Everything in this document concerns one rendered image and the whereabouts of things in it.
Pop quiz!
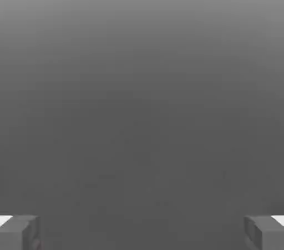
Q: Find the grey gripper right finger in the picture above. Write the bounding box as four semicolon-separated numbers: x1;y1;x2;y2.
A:
243;214;284;250

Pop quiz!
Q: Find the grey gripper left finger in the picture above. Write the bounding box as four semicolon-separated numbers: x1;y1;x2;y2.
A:
0;214;42;250

